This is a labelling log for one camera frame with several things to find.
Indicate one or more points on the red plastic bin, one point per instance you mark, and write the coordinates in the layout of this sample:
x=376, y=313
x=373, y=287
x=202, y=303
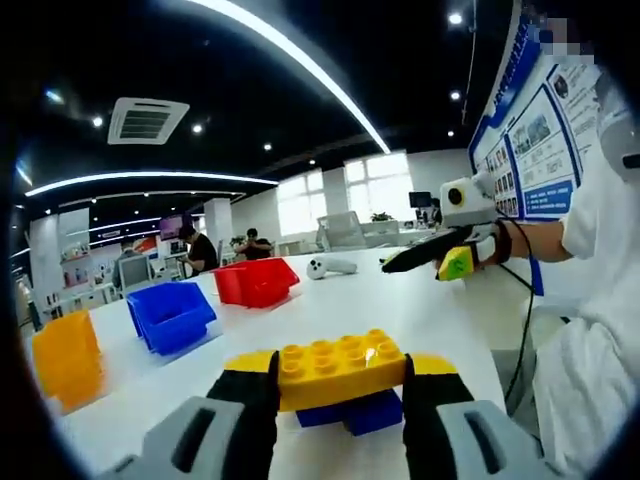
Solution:
x=255, y=282

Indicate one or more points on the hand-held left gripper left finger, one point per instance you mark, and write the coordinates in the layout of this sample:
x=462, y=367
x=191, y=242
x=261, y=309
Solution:
x=245, y=415

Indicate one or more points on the white game controller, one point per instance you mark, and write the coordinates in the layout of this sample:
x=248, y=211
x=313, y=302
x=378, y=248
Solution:
x=330, y=267

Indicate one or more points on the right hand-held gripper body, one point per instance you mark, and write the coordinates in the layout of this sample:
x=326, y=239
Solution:
x=465, y=205

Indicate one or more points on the grey chest device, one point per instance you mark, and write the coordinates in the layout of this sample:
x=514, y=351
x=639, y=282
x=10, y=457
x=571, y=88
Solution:
x=617, y=142

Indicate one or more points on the person in white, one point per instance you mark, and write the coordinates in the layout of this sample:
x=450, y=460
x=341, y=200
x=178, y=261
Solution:
x=590, y=375

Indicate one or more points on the green potted plant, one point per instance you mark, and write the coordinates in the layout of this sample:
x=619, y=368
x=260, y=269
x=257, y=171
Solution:
x=381, y=216

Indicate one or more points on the large window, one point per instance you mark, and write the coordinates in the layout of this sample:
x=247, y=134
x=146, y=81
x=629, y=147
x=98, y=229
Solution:
x=380, y=192

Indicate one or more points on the person's right hand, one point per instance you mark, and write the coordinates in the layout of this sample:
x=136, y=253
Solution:
x=492, y=247

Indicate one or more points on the white mesh office chair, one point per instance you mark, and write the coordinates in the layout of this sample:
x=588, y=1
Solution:
x=345, y=231

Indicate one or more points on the small black monitor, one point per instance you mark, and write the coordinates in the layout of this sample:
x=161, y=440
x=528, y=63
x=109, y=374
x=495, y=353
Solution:
x=420, y=199

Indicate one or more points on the yellow plastic bin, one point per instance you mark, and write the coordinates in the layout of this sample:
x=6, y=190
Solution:
x=67, y=360

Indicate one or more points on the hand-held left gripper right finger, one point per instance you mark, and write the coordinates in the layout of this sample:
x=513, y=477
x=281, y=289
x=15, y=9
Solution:
x=435, y=430

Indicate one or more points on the narrow window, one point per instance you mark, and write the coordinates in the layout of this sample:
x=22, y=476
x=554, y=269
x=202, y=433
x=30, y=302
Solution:
x=300, y=205

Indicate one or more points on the blue and white wall board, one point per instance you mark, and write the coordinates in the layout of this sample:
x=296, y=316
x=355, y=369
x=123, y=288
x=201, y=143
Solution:
x=540, y=150

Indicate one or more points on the long curved ceiling light strip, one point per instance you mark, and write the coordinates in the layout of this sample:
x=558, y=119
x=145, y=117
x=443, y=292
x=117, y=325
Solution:
x=350, y=106

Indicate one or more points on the ceiling air conditioner vent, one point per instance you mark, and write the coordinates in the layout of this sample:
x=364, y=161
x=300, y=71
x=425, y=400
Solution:
x=147, y=121

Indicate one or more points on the blue toy block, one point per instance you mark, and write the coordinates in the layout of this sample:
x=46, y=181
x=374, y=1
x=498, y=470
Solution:
x=370, y=415

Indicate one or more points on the yellow toy block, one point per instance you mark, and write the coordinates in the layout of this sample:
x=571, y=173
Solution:
x=330, y=380

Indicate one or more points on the purple wall screen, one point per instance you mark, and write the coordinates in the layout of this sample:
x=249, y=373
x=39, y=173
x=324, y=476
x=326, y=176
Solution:
x=172, y=227

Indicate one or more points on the grey office chair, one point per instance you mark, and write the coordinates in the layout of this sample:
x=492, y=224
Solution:
x=134, y=272

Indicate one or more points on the short ceiling light strip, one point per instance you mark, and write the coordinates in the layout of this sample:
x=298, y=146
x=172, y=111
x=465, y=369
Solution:
x=150, y=175

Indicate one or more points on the blue plastic bin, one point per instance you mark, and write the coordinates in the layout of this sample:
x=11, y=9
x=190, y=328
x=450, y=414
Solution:
x=170, y=320

